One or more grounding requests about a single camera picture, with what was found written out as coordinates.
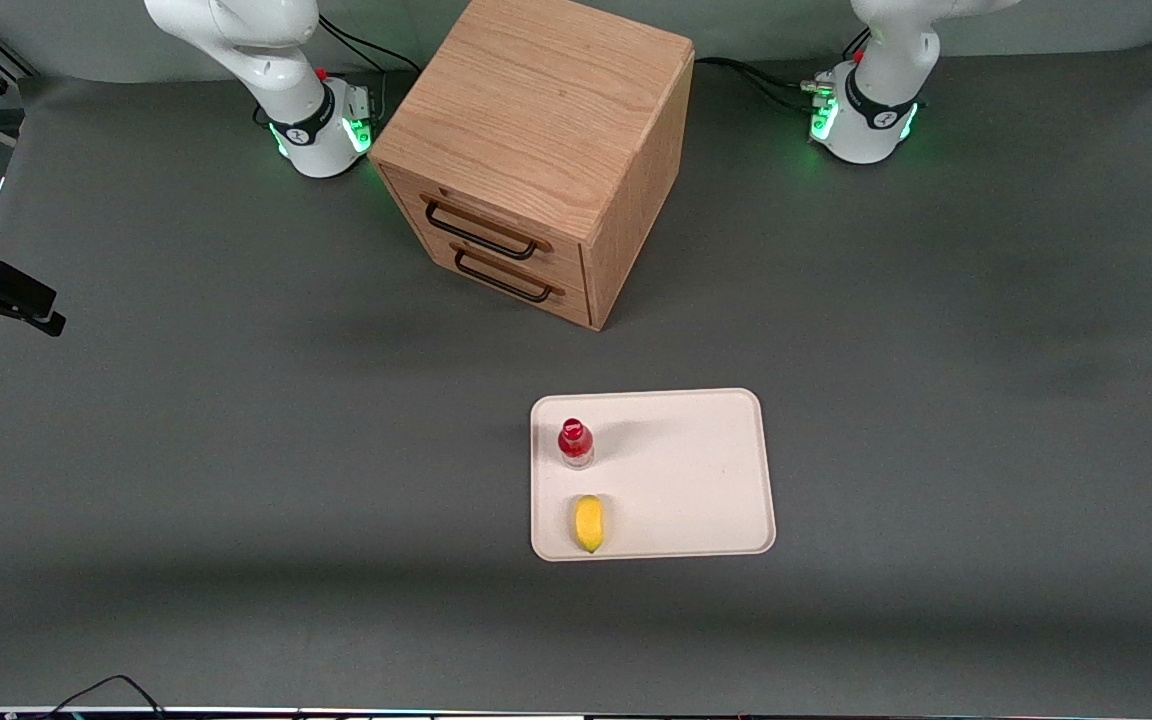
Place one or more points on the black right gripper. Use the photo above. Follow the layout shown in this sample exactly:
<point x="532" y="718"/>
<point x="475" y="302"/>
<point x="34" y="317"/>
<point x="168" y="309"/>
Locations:
<point x="6" y="290"/>

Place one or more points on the cream plastic tray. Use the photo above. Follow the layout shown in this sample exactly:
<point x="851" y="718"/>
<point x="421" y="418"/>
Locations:
<point x="676" y="480"/>

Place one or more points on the wooden drawer cabinet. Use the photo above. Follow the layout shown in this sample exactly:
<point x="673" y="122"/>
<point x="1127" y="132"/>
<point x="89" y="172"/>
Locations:
<point x="536" y="130"/>

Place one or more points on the red capped small bottle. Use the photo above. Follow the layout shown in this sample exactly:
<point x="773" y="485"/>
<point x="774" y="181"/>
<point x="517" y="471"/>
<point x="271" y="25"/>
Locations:
<point x="575" y="442"/>

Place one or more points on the yellow toy banana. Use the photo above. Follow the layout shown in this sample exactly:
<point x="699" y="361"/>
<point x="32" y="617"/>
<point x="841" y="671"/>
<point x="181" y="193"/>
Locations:
<point x="588" y="522"/>

